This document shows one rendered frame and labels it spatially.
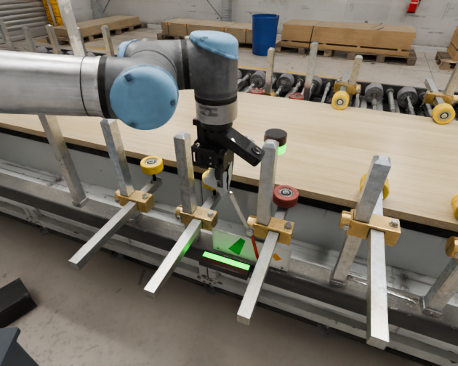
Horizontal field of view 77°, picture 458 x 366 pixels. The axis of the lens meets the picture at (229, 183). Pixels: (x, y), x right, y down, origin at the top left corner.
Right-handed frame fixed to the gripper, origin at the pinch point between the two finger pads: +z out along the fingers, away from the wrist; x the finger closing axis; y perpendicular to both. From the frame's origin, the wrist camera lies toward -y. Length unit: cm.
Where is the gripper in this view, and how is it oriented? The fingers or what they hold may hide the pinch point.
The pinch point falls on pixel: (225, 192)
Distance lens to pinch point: 75.2
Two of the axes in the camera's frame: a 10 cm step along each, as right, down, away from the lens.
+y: -9.3, -2.2, 2.9
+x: -3.6, 5.6, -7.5
